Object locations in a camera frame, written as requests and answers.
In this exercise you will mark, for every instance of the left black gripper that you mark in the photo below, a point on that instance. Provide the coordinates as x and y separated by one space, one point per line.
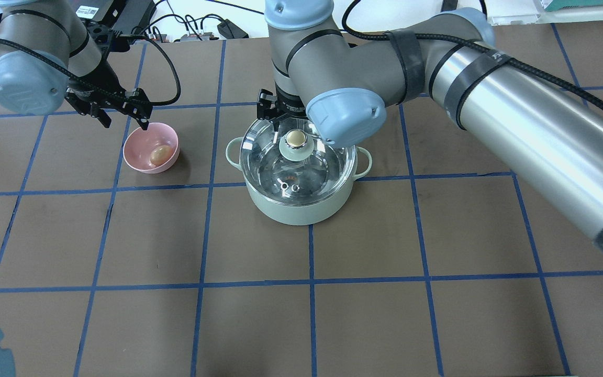
98 75

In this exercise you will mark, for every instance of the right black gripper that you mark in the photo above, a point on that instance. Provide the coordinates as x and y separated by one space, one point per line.
290 106

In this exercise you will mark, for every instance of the beige egg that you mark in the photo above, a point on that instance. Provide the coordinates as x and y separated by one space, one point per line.
161 154

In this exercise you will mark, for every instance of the glass pot lid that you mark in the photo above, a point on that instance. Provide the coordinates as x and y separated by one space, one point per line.
294 166

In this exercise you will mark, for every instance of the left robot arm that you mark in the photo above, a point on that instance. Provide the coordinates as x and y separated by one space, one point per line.
48 57

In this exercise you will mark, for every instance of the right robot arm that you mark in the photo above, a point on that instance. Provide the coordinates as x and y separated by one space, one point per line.
549 131

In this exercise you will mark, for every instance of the mint green electric pot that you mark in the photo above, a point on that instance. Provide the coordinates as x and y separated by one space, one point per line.
305 214

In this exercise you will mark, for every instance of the pink bowl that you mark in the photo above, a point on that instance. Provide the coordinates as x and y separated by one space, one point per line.
139 145

